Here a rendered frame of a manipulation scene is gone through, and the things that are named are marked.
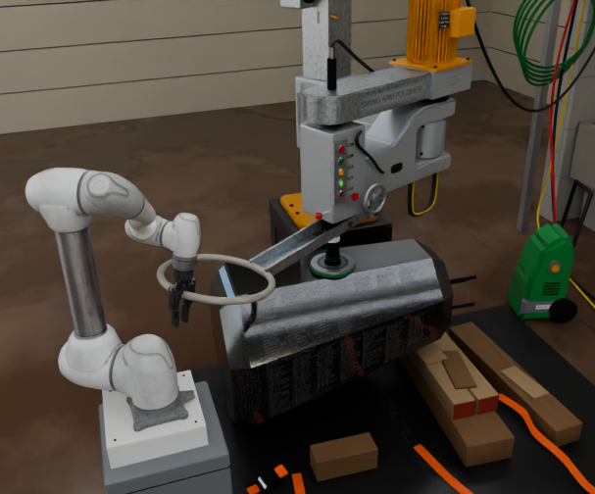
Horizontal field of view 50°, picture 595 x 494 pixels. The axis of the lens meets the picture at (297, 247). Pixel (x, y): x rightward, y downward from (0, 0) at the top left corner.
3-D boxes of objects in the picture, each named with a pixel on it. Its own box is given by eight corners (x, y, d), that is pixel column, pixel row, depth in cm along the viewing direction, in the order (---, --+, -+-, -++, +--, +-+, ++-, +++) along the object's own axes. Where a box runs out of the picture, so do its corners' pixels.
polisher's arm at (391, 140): (420, 176, 353) (425, 87, 331) (454, 188, 338) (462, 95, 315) (322, 216, 311) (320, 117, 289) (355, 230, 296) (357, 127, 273)
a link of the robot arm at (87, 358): (115, 402, 210) (55, 393, 215) (137, 372, 225) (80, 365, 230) (74, 179, 177) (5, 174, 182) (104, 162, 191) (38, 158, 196)
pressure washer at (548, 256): (554, 294, 440) (575, 174, 400) (575, 323, 409) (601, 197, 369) (502, 296, 439) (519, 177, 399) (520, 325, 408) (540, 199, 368)
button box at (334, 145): (342, 198, 287) (343, 136, 274) (347, 200, 285) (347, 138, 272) (329, 203, 282) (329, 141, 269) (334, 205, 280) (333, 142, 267)
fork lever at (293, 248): (353, 203, 323) (352, 194, 320) (381, 214, 310) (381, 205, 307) (245, 266, 289) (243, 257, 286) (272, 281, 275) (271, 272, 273)
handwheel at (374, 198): (371, 204, 307) (372, 174, 300) (387, 210, 300) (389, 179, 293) (350, 213, 298) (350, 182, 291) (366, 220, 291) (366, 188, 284)
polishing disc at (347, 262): (362, 260, 315) (362, 258, 315) (340, 278, 300) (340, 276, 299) (325, 250, 326) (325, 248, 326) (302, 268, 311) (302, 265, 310)
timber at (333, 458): (317, 482, 299) (317, 463, 293) (310, 463, 309) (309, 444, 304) (377, 468, 305) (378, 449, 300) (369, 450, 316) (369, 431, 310)
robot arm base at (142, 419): (201, 415, 215) (199, 401, 213) (133, 432, 208) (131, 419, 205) (188, 383, 230) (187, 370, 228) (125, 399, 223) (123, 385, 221)
